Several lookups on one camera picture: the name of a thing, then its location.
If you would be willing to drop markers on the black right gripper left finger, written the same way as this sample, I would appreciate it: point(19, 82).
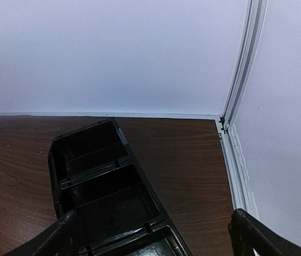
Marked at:
point(61, 238)

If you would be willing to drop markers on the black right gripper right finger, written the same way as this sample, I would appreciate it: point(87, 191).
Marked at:
point(250, 236)

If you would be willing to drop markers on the black three-compartment bin tray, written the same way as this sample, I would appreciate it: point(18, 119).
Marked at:
point(94, 172)

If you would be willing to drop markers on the aluminium frame post right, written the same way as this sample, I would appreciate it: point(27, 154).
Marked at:
point(242, 194)

